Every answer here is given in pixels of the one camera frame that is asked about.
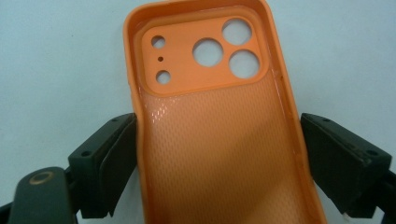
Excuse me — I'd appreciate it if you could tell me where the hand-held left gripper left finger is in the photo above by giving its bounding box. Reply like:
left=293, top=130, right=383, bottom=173
left=67, top=112, right=139, bottom=219

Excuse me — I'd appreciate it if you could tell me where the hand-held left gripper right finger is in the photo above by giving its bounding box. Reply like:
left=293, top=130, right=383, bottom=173
left=300, top=112, right=392, bottom=218

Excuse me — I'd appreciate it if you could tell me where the orange phone case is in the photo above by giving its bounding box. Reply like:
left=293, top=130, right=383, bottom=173
left=122, top=0, right=328, bottom=224

